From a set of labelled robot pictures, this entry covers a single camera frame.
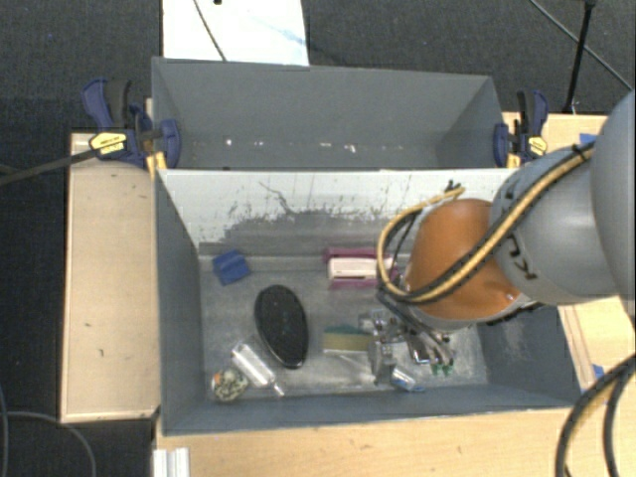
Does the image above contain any black oval case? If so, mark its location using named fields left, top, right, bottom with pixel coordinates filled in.
left=253, top=284, right=310, bottom=371

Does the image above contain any yellow and green sponge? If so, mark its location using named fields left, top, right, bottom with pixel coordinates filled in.
left=322, top=324, right=375, bottom=354

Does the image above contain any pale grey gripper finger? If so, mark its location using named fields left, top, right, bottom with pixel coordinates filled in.
left=391, top=367, right=425, bottom=394
left=368, top=339, right=399, bottom=387

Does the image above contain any purple and white stapler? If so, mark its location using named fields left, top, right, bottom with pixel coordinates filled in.
left=322, top=245, right=397, bottom=292

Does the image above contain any pale wood board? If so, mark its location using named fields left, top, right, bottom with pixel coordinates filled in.
left=59, top=131, right=163, bottom=424

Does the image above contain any speckled ball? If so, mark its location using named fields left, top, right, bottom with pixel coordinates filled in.
left=211, top=369, right=248, bottom=403

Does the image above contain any grey metal bin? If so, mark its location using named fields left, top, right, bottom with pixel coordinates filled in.
left=150, top=56, right=583, bottom=436

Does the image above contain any blue block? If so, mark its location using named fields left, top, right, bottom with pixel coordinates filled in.
left=212, top=248, right=251, bottom=287

